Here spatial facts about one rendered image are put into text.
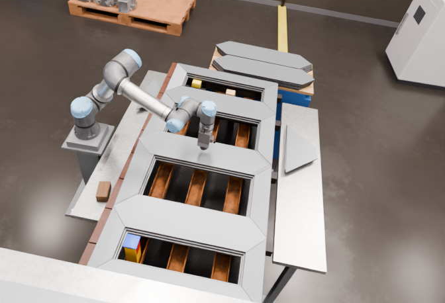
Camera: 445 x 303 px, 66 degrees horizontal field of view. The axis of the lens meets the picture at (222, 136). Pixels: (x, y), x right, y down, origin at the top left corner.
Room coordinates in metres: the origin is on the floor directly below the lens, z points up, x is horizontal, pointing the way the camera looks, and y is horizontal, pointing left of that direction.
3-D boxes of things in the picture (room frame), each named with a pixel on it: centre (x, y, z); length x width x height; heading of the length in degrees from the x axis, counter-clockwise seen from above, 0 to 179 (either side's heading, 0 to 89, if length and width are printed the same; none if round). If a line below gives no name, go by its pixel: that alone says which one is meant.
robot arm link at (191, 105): (1.26, 0.19, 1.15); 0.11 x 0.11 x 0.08; 73
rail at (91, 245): (1.26, 0.46, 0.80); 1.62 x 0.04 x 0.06; 178
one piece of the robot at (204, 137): (1.25, 0.08, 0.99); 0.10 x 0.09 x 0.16; 86
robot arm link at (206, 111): (1.25, 0.09, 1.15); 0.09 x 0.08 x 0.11; 73
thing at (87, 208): (1.46, 0.57, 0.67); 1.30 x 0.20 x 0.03; 178
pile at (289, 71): (2.26, -0.21, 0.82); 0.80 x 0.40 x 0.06; 88
